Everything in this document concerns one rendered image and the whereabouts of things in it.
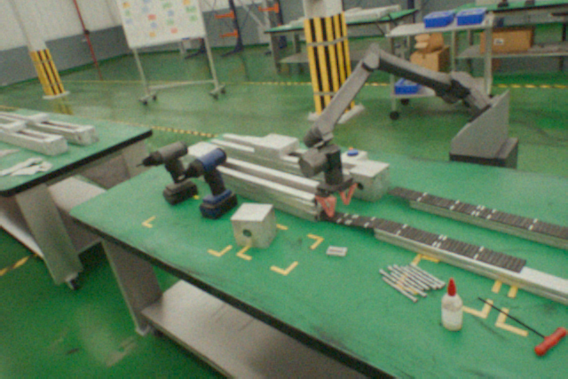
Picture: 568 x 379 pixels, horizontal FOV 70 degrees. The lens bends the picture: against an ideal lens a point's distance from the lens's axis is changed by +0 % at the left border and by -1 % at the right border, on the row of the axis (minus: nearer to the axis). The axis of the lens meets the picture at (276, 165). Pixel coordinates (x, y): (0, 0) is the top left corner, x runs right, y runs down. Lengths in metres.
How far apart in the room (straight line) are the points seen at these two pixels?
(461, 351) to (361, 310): 0.21
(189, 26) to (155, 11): 0.61
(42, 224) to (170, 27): 4.83
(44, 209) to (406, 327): 2.13
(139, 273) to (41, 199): 0.85
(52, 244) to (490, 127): 2.30
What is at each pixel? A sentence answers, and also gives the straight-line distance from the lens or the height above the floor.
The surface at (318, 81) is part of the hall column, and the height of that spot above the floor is 0.44.
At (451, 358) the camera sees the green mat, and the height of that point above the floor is 0.78.
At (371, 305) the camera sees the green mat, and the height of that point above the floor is 0.78.
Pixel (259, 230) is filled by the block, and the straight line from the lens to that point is 1.19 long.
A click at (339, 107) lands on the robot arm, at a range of 1.27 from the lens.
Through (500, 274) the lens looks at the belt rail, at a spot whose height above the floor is 0.80.
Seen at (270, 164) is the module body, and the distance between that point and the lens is 1.65.
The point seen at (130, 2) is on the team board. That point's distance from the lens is 7.33.
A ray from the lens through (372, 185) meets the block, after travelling 1.34.
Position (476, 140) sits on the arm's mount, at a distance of 1.63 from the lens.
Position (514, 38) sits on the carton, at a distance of 6.04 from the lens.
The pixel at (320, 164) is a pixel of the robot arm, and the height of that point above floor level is 1.01.
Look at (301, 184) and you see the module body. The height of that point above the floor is 0.86.
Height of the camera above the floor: 1.47
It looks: 23 degrees down
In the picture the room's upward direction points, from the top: 11 degrees counter-clockwise
